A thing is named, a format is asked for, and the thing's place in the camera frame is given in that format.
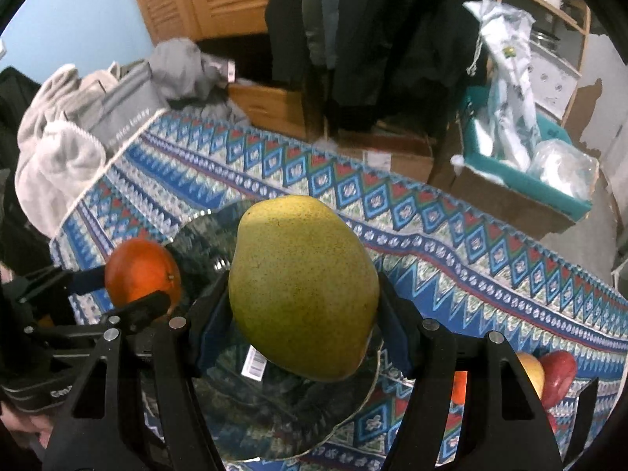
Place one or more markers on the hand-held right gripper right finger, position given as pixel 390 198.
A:
pixel 392 333

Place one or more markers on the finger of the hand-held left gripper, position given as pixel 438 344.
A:
pixel 147 306
pixel 88 282

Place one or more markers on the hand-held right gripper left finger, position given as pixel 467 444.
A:
pixel 218 326

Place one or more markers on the small orange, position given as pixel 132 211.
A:
pixel 140 270

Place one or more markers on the yellow-green mango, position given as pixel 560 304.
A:
pixel 304 284

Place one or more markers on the dark glass bowl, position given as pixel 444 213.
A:
pixel 274 412

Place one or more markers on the yellow apple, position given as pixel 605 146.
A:
pixel 532 375

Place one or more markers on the person's left hand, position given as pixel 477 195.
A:
pixel 24 427

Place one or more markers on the blue patterned tablecloth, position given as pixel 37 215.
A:
pixel 441 235

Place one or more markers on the white trimmed towel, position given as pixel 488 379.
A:
pixel 59 167

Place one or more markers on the large cardboard box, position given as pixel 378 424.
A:
pixel 495 206

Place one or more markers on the grey fabric bag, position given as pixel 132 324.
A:
pixel 127 108

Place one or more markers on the brown cardboard box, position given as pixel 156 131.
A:
pixel 382 154

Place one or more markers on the black bag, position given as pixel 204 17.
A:
pixel 14 108

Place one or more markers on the teal box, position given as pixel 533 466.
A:
pixel 510 179

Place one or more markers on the wooden drawer box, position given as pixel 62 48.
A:
pixel 265 108

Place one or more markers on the grey hoodie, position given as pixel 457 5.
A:
pixel 181 68

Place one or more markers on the clear plastic bag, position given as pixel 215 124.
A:
pixel 564 169

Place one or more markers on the black hanging jacket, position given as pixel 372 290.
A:
pixel 402 34
pixel 294 19

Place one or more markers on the white printed box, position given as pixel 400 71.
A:
pixel 554 78

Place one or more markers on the wooden shelf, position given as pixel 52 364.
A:
pixel 581 14

